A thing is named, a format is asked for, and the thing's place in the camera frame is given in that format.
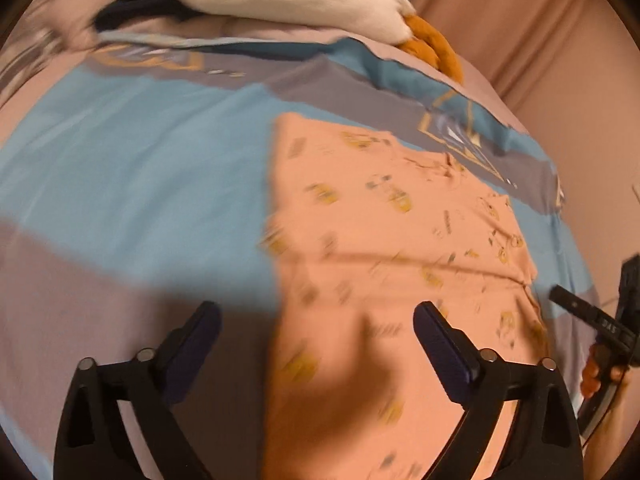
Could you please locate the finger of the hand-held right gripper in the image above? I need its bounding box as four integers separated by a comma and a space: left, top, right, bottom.
549, 284, 601, 325

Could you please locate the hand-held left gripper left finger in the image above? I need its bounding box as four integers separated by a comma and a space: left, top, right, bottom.
52, 301, 223, 480

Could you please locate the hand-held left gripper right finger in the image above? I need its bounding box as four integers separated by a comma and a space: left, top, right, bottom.
413, 301, 586, 480

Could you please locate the pink cartoon print garment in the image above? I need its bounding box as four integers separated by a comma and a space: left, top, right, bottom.
257, 112, 553, 480

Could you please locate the person's right hand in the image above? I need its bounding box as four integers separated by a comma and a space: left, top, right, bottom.
580, 342, 627, 400

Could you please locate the blue and grey striped bedsheet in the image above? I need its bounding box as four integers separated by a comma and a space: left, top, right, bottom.
0, 27, 601, 480

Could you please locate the pink curtain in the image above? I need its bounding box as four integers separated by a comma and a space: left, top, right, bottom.
407, 0, 640, 311

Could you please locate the dark navy cloth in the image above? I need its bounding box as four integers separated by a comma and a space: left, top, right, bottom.
95, 0, 201, 33

